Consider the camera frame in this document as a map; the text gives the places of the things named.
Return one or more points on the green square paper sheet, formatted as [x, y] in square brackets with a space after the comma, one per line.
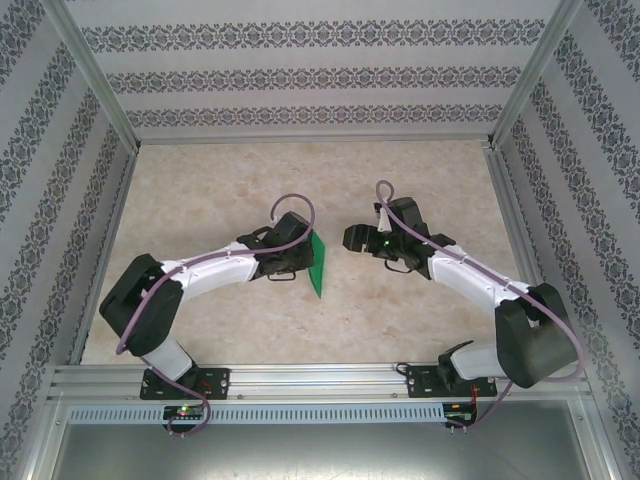
[318, 265]

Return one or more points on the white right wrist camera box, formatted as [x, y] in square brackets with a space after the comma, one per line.
[383, 220]

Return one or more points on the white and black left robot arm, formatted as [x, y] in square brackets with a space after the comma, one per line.
[140, 310]

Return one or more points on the small circuit board green light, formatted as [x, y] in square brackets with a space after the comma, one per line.
[182, 412]

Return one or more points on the grey sheet metal panel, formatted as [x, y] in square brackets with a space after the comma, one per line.
[320, 455]

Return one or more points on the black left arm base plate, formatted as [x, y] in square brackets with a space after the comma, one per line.
[215, 382]

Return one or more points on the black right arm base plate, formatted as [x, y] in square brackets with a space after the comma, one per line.
[422, 382]

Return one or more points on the aluminium frame post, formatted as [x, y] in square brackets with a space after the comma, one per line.
[530, 75]
[97, 85]

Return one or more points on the long aluminium mounting rail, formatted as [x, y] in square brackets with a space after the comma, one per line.
[320, 380]

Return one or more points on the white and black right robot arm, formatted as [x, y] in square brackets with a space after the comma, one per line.
[535, 350]

